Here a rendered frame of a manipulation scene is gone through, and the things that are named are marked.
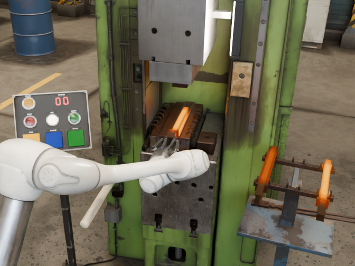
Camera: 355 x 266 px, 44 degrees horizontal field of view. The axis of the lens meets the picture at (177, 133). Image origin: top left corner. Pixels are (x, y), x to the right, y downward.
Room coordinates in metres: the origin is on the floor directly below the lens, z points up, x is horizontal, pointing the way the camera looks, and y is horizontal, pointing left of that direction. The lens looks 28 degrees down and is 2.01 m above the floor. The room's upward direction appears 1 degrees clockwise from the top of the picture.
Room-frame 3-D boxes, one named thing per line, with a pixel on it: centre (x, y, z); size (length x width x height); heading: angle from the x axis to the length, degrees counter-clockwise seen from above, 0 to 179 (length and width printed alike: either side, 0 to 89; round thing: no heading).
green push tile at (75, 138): (1.82, 0.48, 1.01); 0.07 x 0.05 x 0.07; 104
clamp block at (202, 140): (1.92, -0.15, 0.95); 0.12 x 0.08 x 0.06; 169
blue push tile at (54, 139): (1.80, 0.58, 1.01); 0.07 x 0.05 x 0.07; 104
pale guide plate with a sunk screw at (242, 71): (1.96, -0.30, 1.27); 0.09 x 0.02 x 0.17; 79
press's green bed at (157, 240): (2.10, -0.06, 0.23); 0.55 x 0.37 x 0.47; 169
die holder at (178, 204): (2.10, -0.06, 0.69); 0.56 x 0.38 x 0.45; 169
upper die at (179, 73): (2.10, 0.00, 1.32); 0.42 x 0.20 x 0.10; 169
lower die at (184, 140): (2.10, 0.00, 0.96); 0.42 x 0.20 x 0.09; 169
